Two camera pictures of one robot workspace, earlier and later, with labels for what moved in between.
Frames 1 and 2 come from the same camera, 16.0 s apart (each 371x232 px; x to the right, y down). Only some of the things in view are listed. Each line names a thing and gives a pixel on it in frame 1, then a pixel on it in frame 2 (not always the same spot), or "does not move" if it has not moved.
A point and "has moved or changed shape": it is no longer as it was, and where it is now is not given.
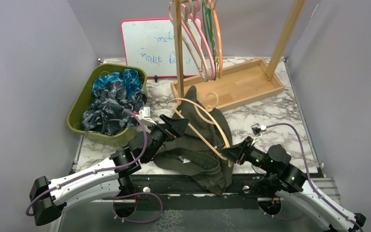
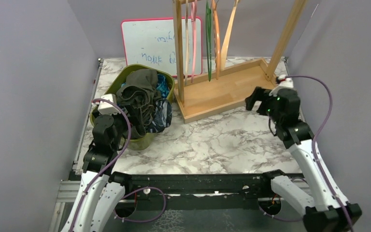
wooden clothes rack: x=240 y=83 does not move
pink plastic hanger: x=191 y=12 to x=193 y=25
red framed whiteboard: x=150 y=47 does not move
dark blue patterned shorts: x=106 y=114 to x=162 y=117
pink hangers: x=179 y=10 to x=187 y=41
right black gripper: x=237 y=152 to x=260 y=94
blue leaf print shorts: x=131 y=80 to x=162 y=85
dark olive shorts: x=196 y=151 to x=135 y=98
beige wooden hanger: x=195 y=131 to x=224 y=51
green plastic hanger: x=208 y=24 has moved or changed shape
